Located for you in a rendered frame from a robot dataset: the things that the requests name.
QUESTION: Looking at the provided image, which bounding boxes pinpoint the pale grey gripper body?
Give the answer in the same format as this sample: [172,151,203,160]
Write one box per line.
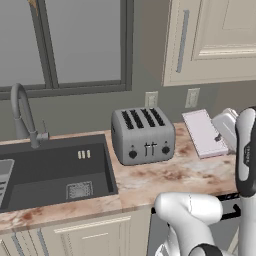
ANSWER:
[211,107,240,153]

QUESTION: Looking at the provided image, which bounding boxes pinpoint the pale pink ice cube tray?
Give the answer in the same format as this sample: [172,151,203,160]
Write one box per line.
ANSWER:
[181,108,230,160]

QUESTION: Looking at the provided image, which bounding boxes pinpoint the cream base cupboard door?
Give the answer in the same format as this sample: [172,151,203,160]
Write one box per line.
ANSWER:
[0,228,42,256]
[39,205,153,256]

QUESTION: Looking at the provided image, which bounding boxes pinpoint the grey four-slot toaster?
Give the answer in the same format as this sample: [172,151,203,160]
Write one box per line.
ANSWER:
[110,106,177,167]

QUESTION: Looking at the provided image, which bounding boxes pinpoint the grey dishwasher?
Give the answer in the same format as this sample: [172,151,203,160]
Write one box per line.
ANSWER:
[146,191,256,256]

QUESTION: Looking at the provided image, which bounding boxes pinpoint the grey framed window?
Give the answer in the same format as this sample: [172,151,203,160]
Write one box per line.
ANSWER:
[0,0,135,101]

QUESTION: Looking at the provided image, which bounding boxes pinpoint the dark grey sink basin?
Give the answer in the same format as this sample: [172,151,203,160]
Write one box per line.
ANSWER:
[0,133,120,214]

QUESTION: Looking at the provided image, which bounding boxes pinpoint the grey curved tap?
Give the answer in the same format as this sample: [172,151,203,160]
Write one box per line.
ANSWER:
[10,82,50,150]

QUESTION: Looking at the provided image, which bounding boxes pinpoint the grey dish rack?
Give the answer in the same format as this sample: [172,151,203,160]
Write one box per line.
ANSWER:
[0,158,16,208]

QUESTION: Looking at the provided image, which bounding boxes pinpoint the cream wall socket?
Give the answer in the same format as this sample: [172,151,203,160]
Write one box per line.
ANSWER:
[185,87,201,109]
[144,90,159,109]

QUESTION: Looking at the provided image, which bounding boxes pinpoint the black dishwasher handle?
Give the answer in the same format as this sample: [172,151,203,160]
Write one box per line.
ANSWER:
[150,203,242,221]

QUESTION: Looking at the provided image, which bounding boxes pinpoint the cream wall cupboard door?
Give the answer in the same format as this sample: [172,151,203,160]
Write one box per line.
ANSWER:
[161,0,256,88]

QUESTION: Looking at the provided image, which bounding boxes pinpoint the grey wall cupboard handle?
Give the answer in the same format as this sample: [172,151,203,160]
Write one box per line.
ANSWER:
[175,9,191,74]

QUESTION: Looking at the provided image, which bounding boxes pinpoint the grey base cupboard handle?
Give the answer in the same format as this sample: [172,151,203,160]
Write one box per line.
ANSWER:
[11,233,25,256]
[35,227,50,256]

